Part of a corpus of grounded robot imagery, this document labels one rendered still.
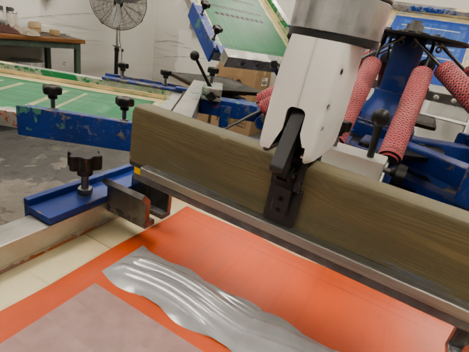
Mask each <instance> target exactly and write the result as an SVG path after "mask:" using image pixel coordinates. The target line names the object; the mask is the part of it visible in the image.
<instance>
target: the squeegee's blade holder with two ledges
mask: <svg viewBox="0 0 469 352"><path fill-rule="evenodd" d="M140 175H141V176H143V177H146V178H147V179H150V180H152V181H154V182H156V183H159V184H161V185H163V186H166V187H167V188H169V189H172V190H174V191H176V192H179V193H181V194H183V195H185V196H188V197H189V198H192V199H194V200H196V201H198V202H201V203H203V204H205V205H208V206H210V207H212V208H214V209H216V210H218V211H221V212H223V213H225V214H228V215H230V216H231V217H234V218H236V219H238V220H240V221H243V222H245V223H248V224H250V225H252V226H254V227H256V228H259V229H260V230H263V231H265V232H267V233H270V234H272V235H274V236H276V237H279V238H281V239H282V240H285V241H287V242H290V243H292V244H294V245H296V246H298V247H301V248H302V249H305V250H307V251H309V252H312V253H314V254H316V255H319V256H321V257H323V258H326V259H327V260H329V261H332V262H334V263H336V264H339V265H341V266H343V267H346V268H348V269H349V270H352V271H354V272H356V273H358V274H361V275H363V276H365V277H368V278H369V279H372V280H374V281H376V282H378V283H381V284H383V285H385V286H388V287H390V288H392V289H394V290H396V291H398V292H400V293H403V294H405V295H408V296H410V297H412V298H414V299H416V300H419V301H420V302H423V303H425V304H427V305H430V306H432V307H434V308H436V309H439V310H440V311H443V312H445V313H447V314H450V315H452V316H454V317H456V318H459V319H461V320H462V321H465V322H467V323H469V302H466V301H464V300H462V299H459V298H457V297H454V296H453V295H450V294H448V293H445V292H443V291H440V290H438V289H436V288H434V287H432V286H429V285H427V284H424V283H422V282H420V281H417V280H416V279H413V278H411V277H408V276H406V275H404V274H401V273H399V272H397V271H394V270H392V269H389V268H388V267H385V266H383V265H380V264H378V263H375V262H373V261H370V260H369V259H367V258H364V257H362V256H359V255H357V254H354V253H352V252H350V251H348V250H345V249H343V248H340V247H338V246H336V245H334V244H331V243H329V242H326V241H324V240H321V239H320V238H318V237H315V236H313V235H310V234H308V233H305V232H304V231H301V230H299V229H296V228H294V227H292V228H286V227H284V226H282V225H279V224H277V223H274V222H273V221H270V220H268V219H266V218H264V217H263V214H261V213H259V212H256V211H255V210H252V209H250V208H248V207H245V206H243V205H240V204H239V203H236V202H234V201H231V200H229V199H227V198H224V197H222V196H220V195H217V194H215V193H212V192H210V191H208V190H206V189H203V188H201V187H199V186H196V185H194V184H191V183H190V182H187V181H185V180H182V179H180V178H178V177H175V176H173V175H171V174H168V173H166V172H163V171H162V170H159V169H157V168H154V167H152V166H149V165H146V166H142V167H141V168H140Z"/></svg>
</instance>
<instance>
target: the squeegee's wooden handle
mask: <svg viewBox="0 0 469 352"><path fill-rule="evenodd" d="M276 148H277V147H275V148H273V149H270V150H267V151H265V150H263V149H262V148H261V146H260V141H259V140H256V139H253V138H250V137H248V136H245V135H242V134H239V133H235V132H233V131H229V130H227V129H223V128H221V127H218V126H214V125H212V124H208V123H206V122H202V121H200V120H198V119H194V118H192V117H188V116H186V115H182V114H179V113H177V112H173V111H171V110H167V109H165V108H161V107H158V106H156V105H152V104H150V103H143V104H137V105H136V106H135V108H134V110H133V120H132V130H131V149H130V160H129V163H130V164H131V165H132V166H135V167H137V168H139V169H140V168H141V167H142V166H146V165H149V166H152V167H154V168H157V169H159V170H162V171H163V172H166V173H168V174H171V175H173V176H175V177H178V178H180V179H182V180H185V181H187V182H190V183H191V184H194V185H196V186H199V187H201V188H203V189H206V190H208V191H210V192H212V193H215V194H217V195H220V196H222V197H224V198H227V199H229V200H231V201H234V202H236V203H239V204H240V205H243V206H245V207H248V208H250V209H252V210H255V211H256V212H259V213H261V214H263V212H264V209H265V203H266V200H267V195H268V192H269V187H270V184H271V182H270V180H271V176H272V171H270V170H269V165H270V163H271V160H272V158H273V156H274V153H275V151H276ZM301 191H303V192H304V193H303V196H302V199H301V203H300V206H299V211H298V213H297V218H296V220H295V224H294V226H293V227H294V228H296V229H299V230H301V231H304V232H305V233H308V234H310V235H313V236H315V237H318V238H320V239H321V240H324V241H326V242H329V243H331V244H334V245H336V246H338V247H340V248H343V249H345V250H348V251H350V252H352V253H354V254H357V255H359V256H362V257H364V258H367V259H369V260H370V261H373V262H375V263H378V264H380V265H383V266H385V267H388V268H389V269H392V270H394V271H397V272H399V273H401V274H404V275H406V276H408V277H411V278H413V279H416V280H417V281H420V282H422V283H424V284H427V285H429V286H432V287H434V288H436V289H438V290H440V291H443V292H445V293H448V294H450V295H453V296H454V297H457V298H459V299H462V300H464V301H466V302H469V211H466V210H462V209H461V208H458V207H455V206H452V205H448V204H446V203H442V202H440V201H437V200H434V199H431V198H427V197H425V196H421V195H419V194H416V193H413V192H410V191H407V190H405V189H401V188H398V187H396V186H392V185H390V184H386V183H384V182H380V181H378V180H375V179H371V178H369V177H365V176H363V175H359V174H357V173H354V172H351V171H349V170H345V169H342V168H339V167H336V166H333V165H330V164H328V163H324V162H321V161H318V160H315V161H312V162H310V163H309V165H308V168H307V171H306V175H305V178H304V181H303V184H302V187H301Z"/></svg>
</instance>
